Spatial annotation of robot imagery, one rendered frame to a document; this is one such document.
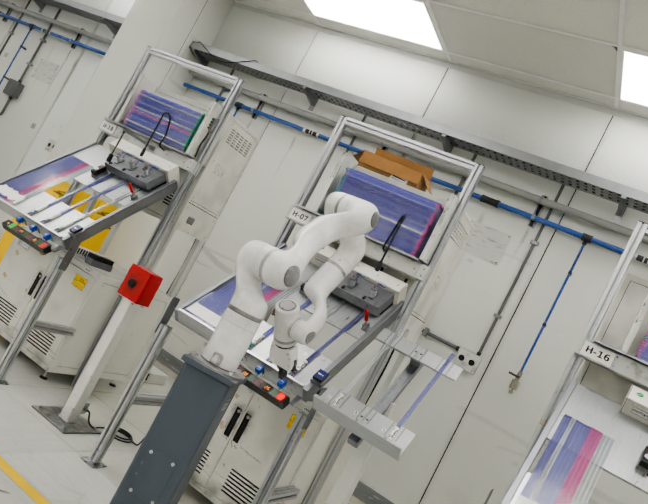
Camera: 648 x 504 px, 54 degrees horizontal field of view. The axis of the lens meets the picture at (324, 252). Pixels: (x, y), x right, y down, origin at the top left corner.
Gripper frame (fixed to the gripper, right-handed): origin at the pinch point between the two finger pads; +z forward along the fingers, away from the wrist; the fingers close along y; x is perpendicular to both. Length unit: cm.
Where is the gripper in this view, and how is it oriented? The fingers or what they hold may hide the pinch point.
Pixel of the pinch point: (282, 372)
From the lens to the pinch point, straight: 236.1
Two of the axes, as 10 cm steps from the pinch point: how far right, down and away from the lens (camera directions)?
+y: 8.0, 3.9, -4.6
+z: -0.9, 8.3, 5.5
